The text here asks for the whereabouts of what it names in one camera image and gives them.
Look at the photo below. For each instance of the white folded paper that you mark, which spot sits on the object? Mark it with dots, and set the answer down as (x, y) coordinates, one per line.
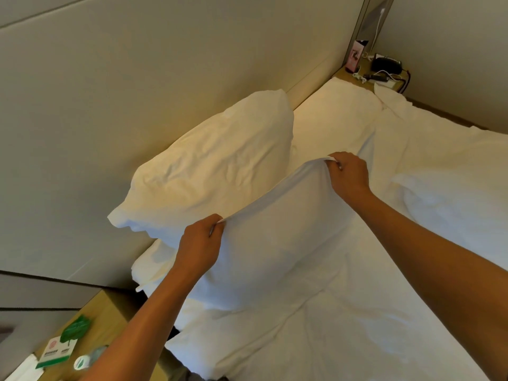
(23, 371)

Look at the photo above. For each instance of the person's right hand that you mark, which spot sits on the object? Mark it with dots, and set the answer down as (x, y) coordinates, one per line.
(351, 174)

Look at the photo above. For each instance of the white duvet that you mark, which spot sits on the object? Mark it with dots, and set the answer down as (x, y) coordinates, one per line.
(357, 313)

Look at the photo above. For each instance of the white and green card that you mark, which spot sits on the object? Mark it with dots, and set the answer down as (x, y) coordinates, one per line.
(55, 352)

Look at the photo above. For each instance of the person's left forearm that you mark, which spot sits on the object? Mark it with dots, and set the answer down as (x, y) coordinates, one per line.
(143, 325)

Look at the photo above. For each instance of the wooden nightstand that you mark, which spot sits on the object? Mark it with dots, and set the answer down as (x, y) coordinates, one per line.
(107, 317)

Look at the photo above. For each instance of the green leaf-shaped card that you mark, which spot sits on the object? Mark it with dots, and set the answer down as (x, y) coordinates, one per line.
(76, 329)

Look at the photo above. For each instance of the person's left hand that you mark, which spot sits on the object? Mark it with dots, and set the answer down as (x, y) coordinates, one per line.
(196, 247)

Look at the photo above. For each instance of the person's right forearm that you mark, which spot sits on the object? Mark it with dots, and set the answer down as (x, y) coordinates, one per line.
(432, 269)

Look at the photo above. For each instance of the black telephone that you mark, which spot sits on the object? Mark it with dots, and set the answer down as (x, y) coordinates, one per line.
(385, 65)

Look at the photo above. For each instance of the person's right thumb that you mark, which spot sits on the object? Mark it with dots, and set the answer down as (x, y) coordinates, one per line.
(332, 166)

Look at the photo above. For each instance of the white bed sheet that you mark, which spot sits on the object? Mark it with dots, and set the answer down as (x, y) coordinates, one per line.
(333, 122)

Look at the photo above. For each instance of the white reading lamp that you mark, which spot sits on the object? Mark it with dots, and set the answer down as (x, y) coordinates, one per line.
(379, 25)

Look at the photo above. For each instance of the white notepad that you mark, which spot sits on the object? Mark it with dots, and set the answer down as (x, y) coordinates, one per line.
(387, 85)

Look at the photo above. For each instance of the person's left thumb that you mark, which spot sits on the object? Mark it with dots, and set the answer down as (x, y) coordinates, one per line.
(212, 222)

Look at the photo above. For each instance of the black remote control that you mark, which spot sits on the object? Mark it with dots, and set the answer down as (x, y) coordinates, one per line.
(376, 78)

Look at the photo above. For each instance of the small clear plastic bottle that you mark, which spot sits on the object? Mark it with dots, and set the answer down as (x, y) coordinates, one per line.
(89, 357)

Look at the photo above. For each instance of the pink standing card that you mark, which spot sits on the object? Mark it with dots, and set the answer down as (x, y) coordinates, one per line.
(355, 55)

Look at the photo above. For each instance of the wooden bedside shelf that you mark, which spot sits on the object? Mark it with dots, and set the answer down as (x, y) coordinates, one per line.
(357, 81)

